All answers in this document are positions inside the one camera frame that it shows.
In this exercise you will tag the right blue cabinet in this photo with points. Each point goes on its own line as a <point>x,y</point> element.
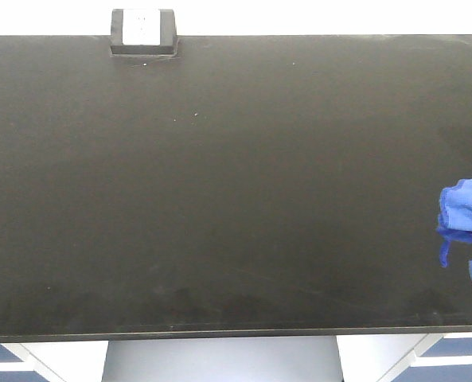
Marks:
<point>406,357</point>

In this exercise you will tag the left blue cabinet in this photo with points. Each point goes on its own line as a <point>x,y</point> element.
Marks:
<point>53,361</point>

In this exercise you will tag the black tabletop outlet box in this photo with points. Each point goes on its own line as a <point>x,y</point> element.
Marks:
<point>143,33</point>

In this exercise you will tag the blue cabinet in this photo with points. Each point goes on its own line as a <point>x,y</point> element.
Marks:
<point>406,357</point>
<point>53,361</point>

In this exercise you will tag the blue microfiber cloth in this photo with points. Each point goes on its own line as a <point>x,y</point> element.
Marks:
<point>455,218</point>

